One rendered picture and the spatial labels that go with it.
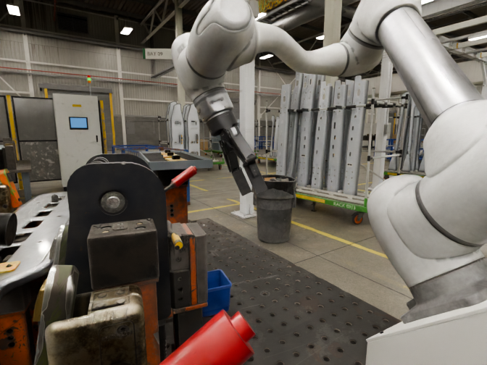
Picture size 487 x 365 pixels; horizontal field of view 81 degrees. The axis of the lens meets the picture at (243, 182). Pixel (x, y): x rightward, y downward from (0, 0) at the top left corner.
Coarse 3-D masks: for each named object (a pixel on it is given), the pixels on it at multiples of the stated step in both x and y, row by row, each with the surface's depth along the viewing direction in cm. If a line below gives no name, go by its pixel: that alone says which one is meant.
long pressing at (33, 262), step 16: (64, 192) 110; (32, 208) 87; (48, 208) 87; (64, 208) 87; (48, 224) 72; (32, 240) 61; (48, 240) 61; (16, 256) 53; (32, 256) 53; (48, 256) 52; (16, 272) 47; (32, 272) 47; (48, 272) 49; (0, 288) 42
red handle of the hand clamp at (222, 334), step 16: (224, 320) 12; (240, 320) 12; (192, 336) 12; (208, 336) 11; (224, 336) 11; (240, 336) 12; (176, 352) 12; (192, 352) 11; (208, 352) 11; (224, 352) 11; (240, 352) 11
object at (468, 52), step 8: (440, 0) 496; (448, 0) 486; (456, 0) 477; (464, 0) 468; (472, 0) 460; (480, 0) 451; (424, 8) 517; (432, 8) 507; (440, 8) 497; (448, 8) 482; (424, 16) 513; (432, 16) 513; (480, 32) 604; (440, 40) 686; (448, 40) 654; (456, 40) 646; (448, 48) 706; (464, 48) 762; (472, 48) 774; (472, 56) 787
